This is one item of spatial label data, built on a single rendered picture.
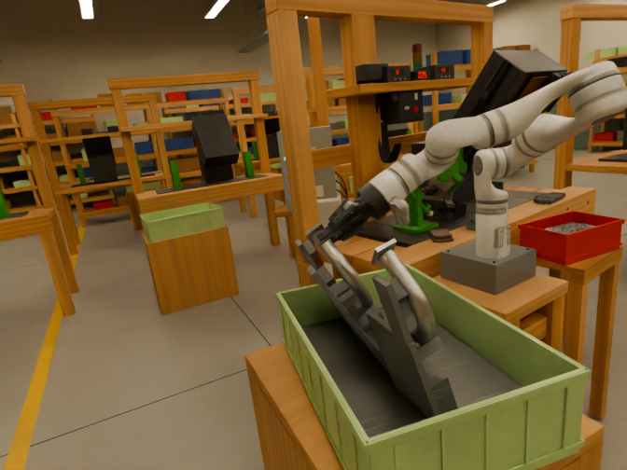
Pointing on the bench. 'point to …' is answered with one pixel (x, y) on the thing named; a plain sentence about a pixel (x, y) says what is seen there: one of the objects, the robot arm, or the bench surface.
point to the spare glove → (549, 198)
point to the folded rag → (440, 235)
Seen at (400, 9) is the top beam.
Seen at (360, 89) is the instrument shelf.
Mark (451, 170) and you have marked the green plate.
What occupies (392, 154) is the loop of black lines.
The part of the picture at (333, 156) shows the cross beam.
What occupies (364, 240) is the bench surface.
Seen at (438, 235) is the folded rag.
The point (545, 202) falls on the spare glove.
